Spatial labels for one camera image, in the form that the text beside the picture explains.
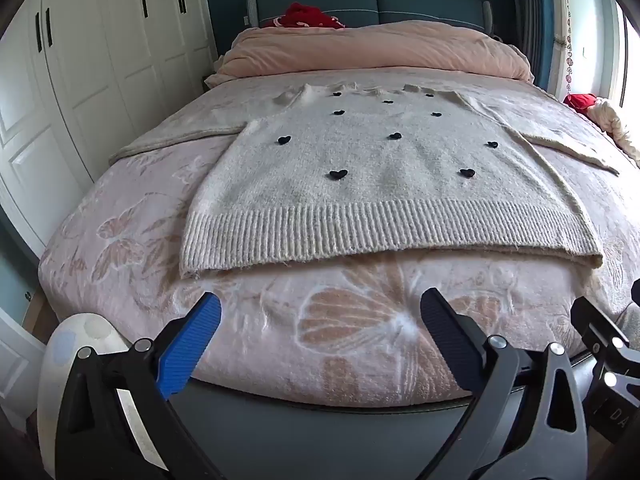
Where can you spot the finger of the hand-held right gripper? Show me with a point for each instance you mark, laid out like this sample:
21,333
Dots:
602,332

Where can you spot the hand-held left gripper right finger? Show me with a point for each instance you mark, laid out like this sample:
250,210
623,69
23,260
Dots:
445,330

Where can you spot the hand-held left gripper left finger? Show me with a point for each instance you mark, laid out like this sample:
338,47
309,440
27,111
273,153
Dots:
192,332

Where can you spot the cream sweater with black hearts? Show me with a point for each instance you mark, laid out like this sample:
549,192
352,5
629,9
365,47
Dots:
380,185

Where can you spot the pink floral bed blanket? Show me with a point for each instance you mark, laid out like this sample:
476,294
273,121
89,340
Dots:
350,325

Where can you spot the white rounded stool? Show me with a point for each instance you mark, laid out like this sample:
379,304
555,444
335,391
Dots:
65,355

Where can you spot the cream crumpled cloth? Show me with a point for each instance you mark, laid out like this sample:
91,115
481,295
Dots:
617,127

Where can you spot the red cushion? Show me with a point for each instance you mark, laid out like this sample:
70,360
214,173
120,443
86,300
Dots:
580,102

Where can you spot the white wardrobe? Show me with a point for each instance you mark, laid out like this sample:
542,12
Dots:
100,85

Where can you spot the window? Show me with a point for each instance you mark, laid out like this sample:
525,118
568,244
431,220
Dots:
631,60

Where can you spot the red bead garland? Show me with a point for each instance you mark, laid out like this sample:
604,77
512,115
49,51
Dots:
568,45

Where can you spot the pink duvet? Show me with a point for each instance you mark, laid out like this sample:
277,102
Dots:
380,47

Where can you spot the grey striped curtain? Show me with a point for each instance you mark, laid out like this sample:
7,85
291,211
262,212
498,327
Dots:
532,20

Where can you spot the blue upholstered headboard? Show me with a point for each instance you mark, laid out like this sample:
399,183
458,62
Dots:
400,2

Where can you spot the red cloth bundle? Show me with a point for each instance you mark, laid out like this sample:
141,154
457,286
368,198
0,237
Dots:
307,16

